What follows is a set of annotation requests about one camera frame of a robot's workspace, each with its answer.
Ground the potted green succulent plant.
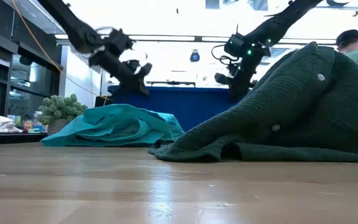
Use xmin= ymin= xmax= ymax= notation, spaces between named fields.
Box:
xmin=37 ymin=94 xmax=88 ymax=136

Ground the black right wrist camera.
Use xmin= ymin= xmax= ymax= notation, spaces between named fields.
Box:
xmin=224 ymin=32 xmax=246 ymax=58

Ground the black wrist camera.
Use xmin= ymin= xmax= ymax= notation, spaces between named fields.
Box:
xmin=104 ymin=27 xmax=135 ymax=57
xmin=224 ymin=32 xmax=246 ymax=58

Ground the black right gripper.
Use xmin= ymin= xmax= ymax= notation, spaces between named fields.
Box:
xmin=214 ymin=46 xmax=272 ymax=101

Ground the black speaker box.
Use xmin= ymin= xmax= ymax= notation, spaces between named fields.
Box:
xmin=94 ymin=95 xmax=113 ymax=108

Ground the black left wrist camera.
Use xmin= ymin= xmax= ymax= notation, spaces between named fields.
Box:
xmin=104 ymin=27 xmax=135 ymax=57

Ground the dark green knit garment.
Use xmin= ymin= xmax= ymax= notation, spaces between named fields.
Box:
xmin=149 ymin=41 xmax=358 ymax=163

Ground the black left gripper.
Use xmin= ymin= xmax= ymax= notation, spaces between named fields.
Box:
xmin=88 ymin=49 xmax=153 ymax=97

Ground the blue plastic bin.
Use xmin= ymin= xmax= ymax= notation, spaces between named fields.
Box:
xmin=107 ymin=85 xmax=241 ymax=132

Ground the teal shirt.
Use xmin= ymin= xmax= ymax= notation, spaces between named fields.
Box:
xmin=40 ymin=104 xmax=185 ymax=147

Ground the white crumpled cloth pile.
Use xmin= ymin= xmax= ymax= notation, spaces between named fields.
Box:
xmin=0 ymin=113 xmax=24 ymax=134

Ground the person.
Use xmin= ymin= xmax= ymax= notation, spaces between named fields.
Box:
xmin=335 ymin=29 xmax=358 ymax=110

